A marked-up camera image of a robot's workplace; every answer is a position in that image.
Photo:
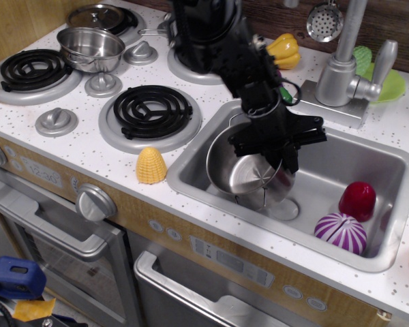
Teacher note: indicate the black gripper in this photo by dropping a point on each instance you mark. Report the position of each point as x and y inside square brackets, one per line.
[274, 130]

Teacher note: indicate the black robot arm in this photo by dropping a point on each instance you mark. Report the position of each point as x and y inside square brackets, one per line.
[215, 37]

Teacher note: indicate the silver toy sink basin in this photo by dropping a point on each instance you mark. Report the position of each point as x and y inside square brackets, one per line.
[325, 171]

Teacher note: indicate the steel bowl pot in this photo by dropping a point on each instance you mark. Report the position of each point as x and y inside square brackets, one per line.
[90, 50]

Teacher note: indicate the steel pot lid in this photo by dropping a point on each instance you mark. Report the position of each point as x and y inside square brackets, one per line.
[101, 16]

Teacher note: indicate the purple toy eggplant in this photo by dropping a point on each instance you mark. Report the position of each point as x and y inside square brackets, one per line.
[286, 96]

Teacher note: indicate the silver toy faucet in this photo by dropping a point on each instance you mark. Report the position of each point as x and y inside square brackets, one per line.
[340, 95]

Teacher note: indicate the red toy fruit half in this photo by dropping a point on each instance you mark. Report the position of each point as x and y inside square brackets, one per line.
[358, 201]

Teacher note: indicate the purple striped toy onion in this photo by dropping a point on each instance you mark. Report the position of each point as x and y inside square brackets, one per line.
[343, 231]

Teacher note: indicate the yellow toy bell pepper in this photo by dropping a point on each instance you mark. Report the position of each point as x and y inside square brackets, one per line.
[285, 50]

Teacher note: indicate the green toy vegetable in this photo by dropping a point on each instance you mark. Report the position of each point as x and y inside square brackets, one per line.
[363, 57]

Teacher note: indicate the yellow toy corn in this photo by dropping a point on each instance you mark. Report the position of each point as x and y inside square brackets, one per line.
[150, 166]

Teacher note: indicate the light green toy plate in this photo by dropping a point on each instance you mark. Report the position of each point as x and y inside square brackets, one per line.
[393, 88]

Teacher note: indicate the steel slotted skimmer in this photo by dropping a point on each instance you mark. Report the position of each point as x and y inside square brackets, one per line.
[325, 22]

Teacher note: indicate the front right black burner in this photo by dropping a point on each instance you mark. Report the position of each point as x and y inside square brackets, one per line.
[150, 112]

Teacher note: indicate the black burner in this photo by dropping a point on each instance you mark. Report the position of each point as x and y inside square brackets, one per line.
[32, 70]
[129, 20]
[150, 112]

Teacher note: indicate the silver stove knob upper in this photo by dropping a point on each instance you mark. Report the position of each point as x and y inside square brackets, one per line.
[140, 54]

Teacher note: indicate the silver stove knob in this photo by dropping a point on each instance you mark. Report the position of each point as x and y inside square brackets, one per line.
[103, 85]
[140, 54]
[56, 122]
[165, 27]

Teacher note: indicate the silver stove knob back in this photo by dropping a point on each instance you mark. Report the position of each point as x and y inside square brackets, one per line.
[165, 27]

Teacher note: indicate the toy dishwasher door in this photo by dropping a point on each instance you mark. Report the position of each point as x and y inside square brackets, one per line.
[177, 292]

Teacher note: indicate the silver stove knob middle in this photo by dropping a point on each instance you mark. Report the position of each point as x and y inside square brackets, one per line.
[103, 85]

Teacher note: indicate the back left black burner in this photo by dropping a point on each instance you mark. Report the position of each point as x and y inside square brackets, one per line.
[129, 20]

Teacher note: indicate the toy oven door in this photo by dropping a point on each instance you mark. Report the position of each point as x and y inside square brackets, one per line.
[86, 263]

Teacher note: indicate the silver stove knob front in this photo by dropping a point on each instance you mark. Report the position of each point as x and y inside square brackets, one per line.
[56, 122]

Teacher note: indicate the front left black burner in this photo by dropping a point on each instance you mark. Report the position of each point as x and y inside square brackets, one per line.
[32, 70]

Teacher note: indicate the blue clamp tool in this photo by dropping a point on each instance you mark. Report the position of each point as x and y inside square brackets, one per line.
[21, 279]

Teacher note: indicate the yellow cloth piece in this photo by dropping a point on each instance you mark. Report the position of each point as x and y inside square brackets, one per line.
[27, 310]

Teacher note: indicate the steel saucepan with handle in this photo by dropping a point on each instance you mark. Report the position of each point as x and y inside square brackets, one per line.
[153, 32]

